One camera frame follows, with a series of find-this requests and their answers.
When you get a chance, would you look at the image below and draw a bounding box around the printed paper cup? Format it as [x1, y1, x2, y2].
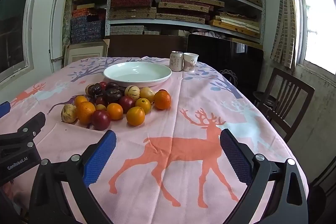
[183, 52, 199, 73]

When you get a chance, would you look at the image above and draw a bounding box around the white metal shelf rack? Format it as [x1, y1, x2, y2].
[105, 0, 265, 45]

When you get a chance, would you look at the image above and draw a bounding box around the white round plate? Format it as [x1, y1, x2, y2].
[103, 62, 172, 88]

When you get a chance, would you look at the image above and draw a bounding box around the framed picture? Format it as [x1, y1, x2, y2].
[64, 40, 108, 67]

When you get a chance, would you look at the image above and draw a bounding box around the smooth yellow pepino melon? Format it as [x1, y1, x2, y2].
[140, 87, 156, 104]

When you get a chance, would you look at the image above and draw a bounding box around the white board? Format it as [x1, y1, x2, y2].
[50, 0, 66, 60]

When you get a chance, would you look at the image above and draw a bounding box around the dark red plum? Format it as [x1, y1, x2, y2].
[91, 110, 111, 131]
[119, 96, 136, 113]

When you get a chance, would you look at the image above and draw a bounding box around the beige checked curtain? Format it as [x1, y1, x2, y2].
[270, 0, 297, 68]

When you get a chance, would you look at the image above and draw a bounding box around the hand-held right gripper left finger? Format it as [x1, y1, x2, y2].
[28, 130, 117, 224]

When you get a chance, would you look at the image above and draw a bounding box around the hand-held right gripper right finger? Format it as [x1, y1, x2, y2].
[220, 129, 309, 224]

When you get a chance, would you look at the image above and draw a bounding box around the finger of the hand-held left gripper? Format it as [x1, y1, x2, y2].
[0, 101, 11, 119]
[0, 112, 46, 159]

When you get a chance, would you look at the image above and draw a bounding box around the white framed window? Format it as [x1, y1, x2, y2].
[294, 0, 336, 75]
[0, 0, 42, 83]

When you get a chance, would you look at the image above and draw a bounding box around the stack of light wooden boxes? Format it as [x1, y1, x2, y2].
[210, 13, 261, 39]

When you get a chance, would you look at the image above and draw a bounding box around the stack of tan maroon boxes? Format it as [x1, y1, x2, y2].
[156, 0, 225, 24]

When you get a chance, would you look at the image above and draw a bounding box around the pink deer print tablecloth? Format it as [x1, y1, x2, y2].
[0, 56, 310, 224]

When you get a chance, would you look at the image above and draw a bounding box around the large bumpy mandarin orange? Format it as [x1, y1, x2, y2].
[154, 90, 172, 110]

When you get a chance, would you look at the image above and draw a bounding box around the stack of grey patterned boxes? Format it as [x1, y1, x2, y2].
[110, 25, 160, 35]

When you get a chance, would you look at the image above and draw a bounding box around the pale drink can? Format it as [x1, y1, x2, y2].
[169, 51, 184, 72]

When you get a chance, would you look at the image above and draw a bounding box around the grey marbled slab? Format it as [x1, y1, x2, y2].
[62, 0, 74, 45]

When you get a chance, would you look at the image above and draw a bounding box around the stack of blue orange boxes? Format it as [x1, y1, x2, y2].
[70, 4, 106, 44]

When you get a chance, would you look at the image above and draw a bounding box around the brown slatted wooden chair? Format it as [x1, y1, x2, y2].
[253, 68, 315, 143]

